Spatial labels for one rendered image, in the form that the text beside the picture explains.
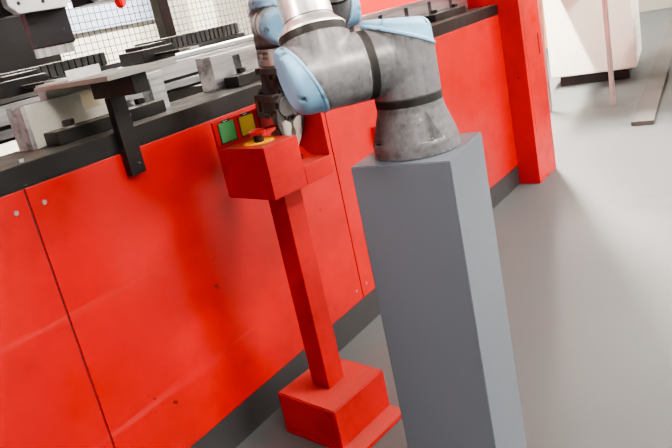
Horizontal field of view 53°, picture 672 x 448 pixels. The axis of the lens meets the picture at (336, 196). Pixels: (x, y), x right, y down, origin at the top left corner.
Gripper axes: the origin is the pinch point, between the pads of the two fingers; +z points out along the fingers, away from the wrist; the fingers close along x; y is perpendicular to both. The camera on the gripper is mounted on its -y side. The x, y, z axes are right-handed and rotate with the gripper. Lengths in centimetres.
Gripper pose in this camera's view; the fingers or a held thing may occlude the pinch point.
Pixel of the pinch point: (295, 149)
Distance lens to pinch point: 160.8
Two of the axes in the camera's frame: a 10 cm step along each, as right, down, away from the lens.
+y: -7.5, -1.2, 6.5
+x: -6.4, 3.4, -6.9
